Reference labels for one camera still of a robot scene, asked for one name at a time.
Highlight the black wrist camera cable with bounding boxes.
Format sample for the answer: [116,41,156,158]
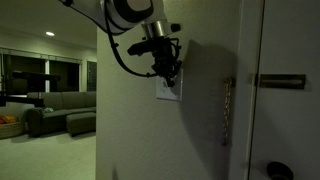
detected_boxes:
[103,0,160,79]

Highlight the white double switch plate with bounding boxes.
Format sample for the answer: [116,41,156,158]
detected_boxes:
[155,67,184,102]

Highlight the window with blinds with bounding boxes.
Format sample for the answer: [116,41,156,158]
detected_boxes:
[86,60,98,93]

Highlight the orange items in basket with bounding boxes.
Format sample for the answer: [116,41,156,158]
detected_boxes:
[0,114,18,125]

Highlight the dark sliding window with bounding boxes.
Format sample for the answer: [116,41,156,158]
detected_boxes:
[0,53,82,96]

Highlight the woven storage basket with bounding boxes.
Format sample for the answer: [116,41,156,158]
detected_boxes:
[0,114,27,141]

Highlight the grey ottoman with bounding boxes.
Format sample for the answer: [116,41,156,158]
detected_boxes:
[65,111,98,137]

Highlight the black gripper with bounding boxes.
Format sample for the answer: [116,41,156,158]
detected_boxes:
[150,35,184,89]

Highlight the grey sectional sofa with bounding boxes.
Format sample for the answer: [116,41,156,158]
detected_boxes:
[26,90,98,138]

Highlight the round door knob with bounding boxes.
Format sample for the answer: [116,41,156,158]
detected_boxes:
[266,161,295,180]

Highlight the white cabinet door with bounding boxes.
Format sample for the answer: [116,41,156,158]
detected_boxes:
[230,0,267,180]

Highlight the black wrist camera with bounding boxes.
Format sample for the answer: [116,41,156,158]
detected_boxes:
[126,39,160,57]

